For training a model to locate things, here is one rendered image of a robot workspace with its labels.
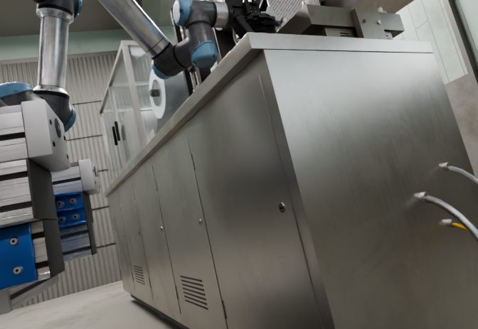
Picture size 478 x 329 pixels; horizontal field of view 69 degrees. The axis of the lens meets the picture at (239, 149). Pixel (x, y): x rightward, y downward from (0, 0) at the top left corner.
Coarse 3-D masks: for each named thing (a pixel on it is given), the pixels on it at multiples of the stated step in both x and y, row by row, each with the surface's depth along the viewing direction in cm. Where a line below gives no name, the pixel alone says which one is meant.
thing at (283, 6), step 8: (272, 0) 117; (280, 0) 118; (288, 0) 120; (296, 0) 122; (312, 0) 126; (272, 8) 116; (280, 8) 117; (288, 8) 119; (296, 8) 121; (280, 16) 116; (288, 16) 118
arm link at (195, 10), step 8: (176, 0) 97; (184, 0) 96; (192, 0) 97; (200, 0) 99; (176, 8) 98; (184, 8) 96; (192, 8) 97; (200, 8) 98; (208, 8) 99; (176, 16) 98; (184, 16) 96; (192, 16) 97; (200, 16) 97; (208, 16) 100; (216, 16) 101; (176, 24) 99; (184, 24) 98
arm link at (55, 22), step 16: (32, 0) 115; (48, 0) 115; (64, 0) 118; (80, 0) 125; (48, 16) 116; (64, 16) 118; (48, 32) 116; (64, 32) 119; (48, 48) 115; (64, 48) 119; (48, 64) 115; (64, 64) 119; (48, 80) 115; (64, 80) 119; (48, 96) 113; (64, 96) 117; (64, 112) 116; (64, 128) 118
